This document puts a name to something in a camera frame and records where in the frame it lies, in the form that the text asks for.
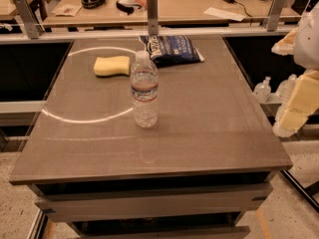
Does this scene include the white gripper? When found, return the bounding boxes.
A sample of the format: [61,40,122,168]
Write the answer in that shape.
[271,4,319,137]

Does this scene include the yellow sponge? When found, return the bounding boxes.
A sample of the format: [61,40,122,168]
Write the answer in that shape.
[94,56,130,77]

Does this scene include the small sanitizer bottle right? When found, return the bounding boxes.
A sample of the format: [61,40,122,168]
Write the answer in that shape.
[275,74,297,101]

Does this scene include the small sanitizer bottle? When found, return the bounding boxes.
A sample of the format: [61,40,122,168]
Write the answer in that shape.
[253,77,271,103]
[275,74,297,101]

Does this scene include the small sanitizer bottle left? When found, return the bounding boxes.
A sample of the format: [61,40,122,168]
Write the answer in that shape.
[253,77,271,103]

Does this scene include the white paper sheet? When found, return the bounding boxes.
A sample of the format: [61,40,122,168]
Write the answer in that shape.
[204,7,245,22]

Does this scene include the dark blue chip bag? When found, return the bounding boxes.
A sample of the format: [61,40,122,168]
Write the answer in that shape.
[140,35,204,67]

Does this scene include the clear plastic water bottle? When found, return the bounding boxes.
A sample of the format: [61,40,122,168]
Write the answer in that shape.
[130,51,159,128]

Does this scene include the paper card on desk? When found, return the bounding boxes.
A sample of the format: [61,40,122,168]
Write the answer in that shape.
[53,4,81,17]

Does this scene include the right metal bracket post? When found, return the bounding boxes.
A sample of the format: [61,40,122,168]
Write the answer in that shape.
[263,0,286,32]

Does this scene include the metal bracket post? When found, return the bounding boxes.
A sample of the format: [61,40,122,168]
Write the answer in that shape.
[13,0,43,39]
[263,0,286,32]
[147,0,159,35]

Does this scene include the middle metal bracket post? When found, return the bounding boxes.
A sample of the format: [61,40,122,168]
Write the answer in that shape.
[147,0,159,35]

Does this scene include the left metal bracket post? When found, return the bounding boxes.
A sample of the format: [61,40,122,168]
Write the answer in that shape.
[13,0,43,39]

